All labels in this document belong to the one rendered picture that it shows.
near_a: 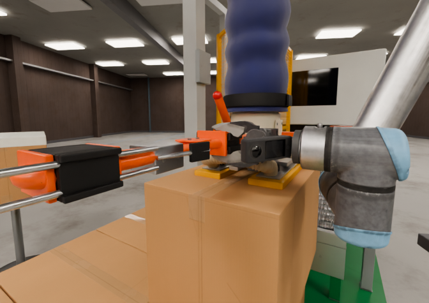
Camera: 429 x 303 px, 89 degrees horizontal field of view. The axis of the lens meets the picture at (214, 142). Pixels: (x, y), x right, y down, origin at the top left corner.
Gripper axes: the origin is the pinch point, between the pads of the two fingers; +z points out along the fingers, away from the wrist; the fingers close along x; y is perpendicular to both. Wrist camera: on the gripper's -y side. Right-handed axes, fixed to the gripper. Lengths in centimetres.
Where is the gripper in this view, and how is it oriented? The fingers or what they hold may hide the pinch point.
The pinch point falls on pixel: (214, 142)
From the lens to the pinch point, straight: 54.2
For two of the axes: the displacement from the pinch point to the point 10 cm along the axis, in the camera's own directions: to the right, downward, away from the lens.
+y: 5.1, -1.0, 8.5
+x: 0.0, -9.9, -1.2
